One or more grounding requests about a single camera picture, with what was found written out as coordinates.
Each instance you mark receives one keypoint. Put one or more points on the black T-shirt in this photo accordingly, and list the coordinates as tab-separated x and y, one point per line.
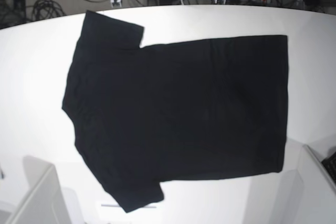
196	110

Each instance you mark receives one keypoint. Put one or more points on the left white partition panel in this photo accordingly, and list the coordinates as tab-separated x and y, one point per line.
44	201

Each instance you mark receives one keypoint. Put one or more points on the white partition panel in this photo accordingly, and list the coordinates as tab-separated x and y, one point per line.
306	194
44	201

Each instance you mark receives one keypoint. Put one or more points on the right white partition panel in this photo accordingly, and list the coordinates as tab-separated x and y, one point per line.
306	194

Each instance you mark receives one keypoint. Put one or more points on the black keyboard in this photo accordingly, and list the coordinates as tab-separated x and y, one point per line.
330	165

